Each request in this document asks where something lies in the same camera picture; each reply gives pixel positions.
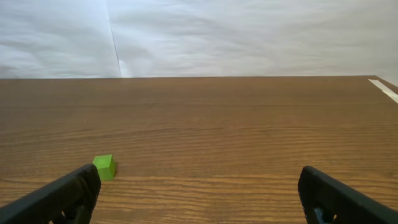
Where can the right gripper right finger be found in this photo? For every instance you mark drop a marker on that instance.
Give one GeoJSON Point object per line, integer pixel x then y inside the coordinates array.
{"type": "Point", "coordinates": [342, 199]}

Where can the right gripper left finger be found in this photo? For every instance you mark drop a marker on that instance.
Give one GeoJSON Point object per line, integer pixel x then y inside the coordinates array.
{"type": "Point", "coordinates": [62, 196]}

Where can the green cube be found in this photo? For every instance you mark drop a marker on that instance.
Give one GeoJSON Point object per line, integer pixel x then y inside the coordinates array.
{"type": "Point", "coordinates": [107, 168]}

